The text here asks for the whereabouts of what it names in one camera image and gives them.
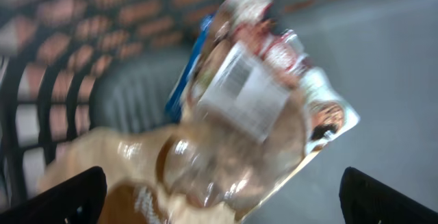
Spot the grey plastic shopping basket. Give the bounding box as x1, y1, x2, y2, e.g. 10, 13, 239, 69
1, 0, 437, 223

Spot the beige cookie snack bag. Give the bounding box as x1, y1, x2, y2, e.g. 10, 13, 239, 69
37, 0, 359, 223

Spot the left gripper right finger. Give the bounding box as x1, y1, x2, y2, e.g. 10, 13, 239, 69
339, 167, 437, 224

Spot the blue snack packet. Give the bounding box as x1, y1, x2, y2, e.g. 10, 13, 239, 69
165, 13, 216, 123

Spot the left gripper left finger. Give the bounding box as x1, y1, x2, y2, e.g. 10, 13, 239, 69
1, 166, 107, 224

